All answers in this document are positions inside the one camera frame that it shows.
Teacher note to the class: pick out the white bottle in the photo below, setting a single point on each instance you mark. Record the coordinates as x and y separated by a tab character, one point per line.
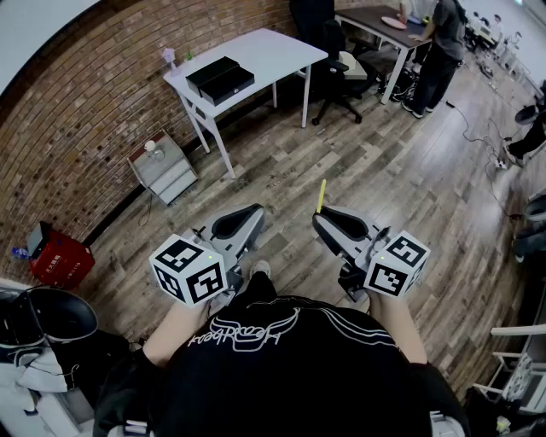
150	147

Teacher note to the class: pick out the white power strip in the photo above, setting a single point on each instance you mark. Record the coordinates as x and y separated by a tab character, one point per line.
499	163

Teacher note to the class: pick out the white table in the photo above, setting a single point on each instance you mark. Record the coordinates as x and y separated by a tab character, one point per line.
273	51

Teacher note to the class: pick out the black box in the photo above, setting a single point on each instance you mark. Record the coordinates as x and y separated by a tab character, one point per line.
219	79

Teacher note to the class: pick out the pink plate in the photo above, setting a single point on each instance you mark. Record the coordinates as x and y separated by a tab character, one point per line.
393	22

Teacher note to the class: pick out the red plastic crate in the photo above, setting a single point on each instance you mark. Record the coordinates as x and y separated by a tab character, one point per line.
64	264

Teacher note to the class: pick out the beige seat cushion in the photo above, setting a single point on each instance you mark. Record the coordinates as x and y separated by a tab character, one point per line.
356	68

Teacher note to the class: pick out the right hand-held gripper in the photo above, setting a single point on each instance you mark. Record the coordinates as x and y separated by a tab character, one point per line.
394	266

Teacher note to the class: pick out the person's black printed t-shirt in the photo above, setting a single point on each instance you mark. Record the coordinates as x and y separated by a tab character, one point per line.
290	384

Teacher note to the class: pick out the person's right forearm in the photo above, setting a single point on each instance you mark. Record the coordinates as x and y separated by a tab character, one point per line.
401	328

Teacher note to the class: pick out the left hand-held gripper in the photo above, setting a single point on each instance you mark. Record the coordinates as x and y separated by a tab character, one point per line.
187	269

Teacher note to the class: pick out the black office chair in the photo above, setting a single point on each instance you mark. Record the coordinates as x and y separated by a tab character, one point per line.
315	25

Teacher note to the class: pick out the white shelf rack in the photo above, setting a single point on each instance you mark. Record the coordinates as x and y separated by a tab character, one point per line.
518	330

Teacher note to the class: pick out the person's left forearm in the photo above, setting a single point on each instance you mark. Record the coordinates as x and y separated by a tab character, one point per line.
175	333

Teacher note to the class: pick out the black shell chair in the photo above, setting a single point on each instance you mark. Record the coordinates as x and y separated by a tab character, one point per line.
59	316

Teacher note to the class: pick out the grey drawer cabinet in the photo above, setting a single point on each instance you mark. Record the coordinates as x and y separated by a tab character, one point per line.
170	175

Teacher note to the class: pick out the person's light shoe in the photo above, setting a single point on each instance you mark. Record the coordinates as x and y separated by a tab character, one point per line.
260	268

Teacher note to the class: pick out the yellow stick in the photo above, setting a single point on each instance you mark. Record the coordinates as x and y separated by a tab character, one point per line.
322	194

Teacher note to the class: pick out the dark desk with white legs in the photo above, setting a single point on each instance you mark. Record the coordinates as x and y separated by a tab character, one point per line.
371	21

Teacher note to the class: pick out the blue-labelled water bottle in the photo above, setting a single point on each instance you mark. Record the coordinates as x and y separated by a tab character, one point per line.
20	252

